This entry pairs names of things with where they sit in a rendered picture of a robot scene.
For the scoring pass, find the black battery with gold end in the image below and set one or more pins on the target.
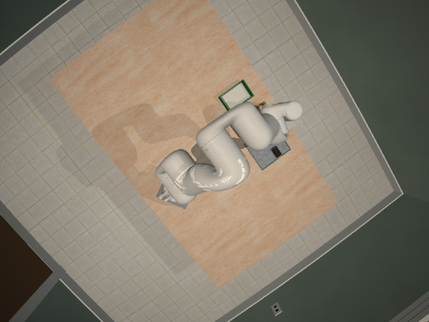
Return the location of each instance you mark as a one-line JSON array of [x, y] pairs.
[[276, 152]]

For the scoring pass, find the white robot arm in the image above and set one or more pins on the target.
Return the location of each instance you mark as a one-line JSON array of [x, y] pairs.
[[184, 179]]

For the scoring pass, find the green open-top box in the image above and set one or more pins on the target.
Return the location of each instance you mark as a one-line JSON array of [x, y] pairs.
[[236, 95]]

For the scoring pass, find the tan battery holder board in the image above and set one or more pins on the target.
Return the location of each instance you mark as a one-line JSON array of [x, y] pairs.
[[259, 105]]

